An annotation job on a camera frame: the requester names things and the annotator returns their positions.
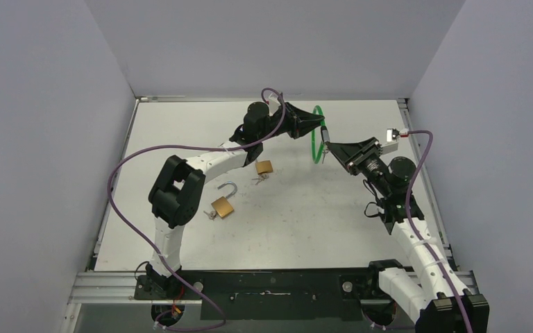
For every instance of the cable lock keys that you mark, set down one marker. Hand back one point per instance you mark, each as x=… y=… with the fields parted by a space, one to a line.
x=324 y=152

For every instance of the green cable lock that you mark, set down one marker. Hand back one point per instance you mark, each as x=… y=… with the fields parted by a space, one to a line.
x=316 y=148

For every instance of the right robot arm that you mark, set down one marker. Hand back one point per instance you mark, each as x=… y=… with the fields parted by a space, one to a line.
x=436 y=300

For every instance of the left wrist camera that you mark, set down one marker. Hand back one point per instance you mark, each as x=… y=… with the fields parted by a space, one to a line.
x=273 y=102

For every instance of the brass padlock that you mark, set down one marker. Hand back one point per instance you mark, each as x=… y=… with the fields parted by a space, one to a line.
x=221 y=206
x=264 y=167

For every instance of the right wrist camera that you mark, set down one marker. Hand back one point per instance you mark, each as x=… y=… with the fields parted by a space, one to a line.
x=393 y=136

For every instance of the padlock keys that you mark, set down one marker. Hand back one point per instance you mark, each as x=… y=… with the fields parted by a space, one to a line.
x=212 y=215
x=260 y=178

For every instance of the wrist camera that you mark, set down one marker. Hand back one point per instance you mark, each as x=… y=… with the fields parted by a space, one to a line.
x=273 y=102
x=393 y=136

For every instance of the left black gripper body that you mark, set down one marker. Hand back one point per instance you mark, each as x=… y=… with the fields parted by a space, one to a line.
x=285 y=127

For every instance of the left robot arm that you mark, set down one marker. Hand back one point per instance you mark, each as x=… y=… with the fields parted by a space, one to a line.
x=176 y=193

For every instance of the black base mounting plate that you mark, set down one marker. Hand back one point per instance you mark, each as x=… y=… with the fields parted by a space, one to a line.
x=302 y=294

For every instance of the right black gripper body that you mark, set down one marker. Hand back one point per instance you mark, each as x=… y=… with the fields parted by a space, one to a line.
x=362 y=156

